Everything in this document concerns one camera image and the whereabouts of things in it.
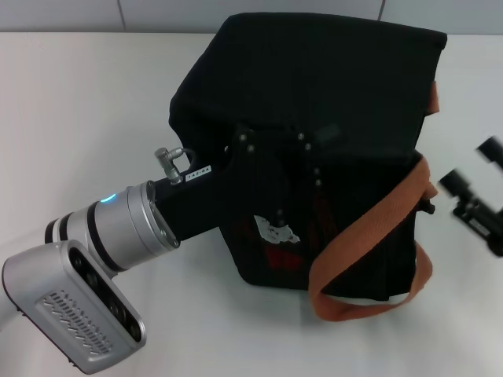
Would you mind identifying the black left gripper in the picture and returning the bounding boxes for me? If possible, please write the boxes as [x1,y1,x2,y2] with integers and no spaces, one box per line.
[151,125,335,247]

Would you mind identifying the black food bag orange straps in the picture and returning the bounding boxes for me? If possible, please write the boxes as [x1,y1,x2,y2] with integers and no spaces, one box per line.
[167,13,449,325]

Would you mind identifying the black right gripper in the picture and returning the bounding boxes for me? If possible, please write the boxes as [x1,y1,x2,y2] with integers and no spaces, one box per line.
[438,135,503,256]

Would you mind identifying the silver left cable connector plug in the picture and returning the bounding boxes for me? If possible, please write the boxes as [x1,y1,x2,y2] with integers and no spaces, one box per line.
[154,146,197,185]

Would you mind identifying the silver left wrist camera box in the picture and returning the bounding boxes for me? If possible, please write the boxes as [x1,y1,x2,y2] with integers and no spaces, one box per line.
[2,239,149,364]

